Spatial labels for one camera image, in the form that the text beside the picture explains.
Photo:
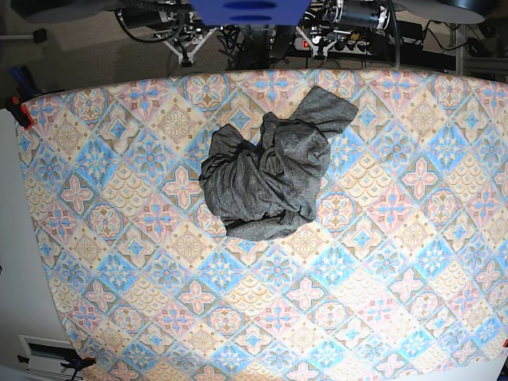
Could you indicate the blue orange clamp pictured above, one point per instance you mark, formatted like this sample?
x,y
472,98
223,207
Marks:
x,y
77,364

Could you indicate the red black clamp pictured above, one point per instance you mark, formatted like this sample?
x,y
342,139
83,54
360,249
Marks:
x,y
19,112

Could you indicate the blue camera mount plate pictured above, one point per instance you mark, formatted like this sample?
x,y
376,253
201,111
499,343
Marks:
x,y
250,12

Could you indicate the grey t-shirt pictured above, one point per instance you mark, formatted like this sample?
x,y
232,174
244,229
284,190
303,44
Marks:
x,y
268,190

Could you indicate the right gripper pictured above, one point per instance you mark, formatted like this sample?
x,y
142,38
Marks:
x,y
187,48

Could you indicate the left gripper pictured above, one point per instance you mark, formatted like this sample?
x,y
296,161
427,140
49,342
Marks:
x,y
319,42

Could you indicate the white vent panel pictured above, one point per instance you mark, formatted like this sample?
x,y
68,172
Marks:
x,y
43,357

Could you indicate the patterned tablecloth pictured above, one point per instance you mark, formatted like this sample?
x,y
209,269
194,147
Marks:
x,y
403,272

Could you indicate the white power strip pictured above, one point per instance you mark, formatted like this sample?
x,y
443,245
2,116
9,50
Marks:
x,y
350,47

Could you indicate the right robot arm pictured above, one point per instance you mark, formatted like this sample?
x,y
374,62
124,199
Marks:
x,y
172,23

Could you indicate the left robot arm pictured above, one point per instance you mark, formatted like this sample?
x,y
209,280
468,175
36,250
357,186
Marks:
x,y
350,27

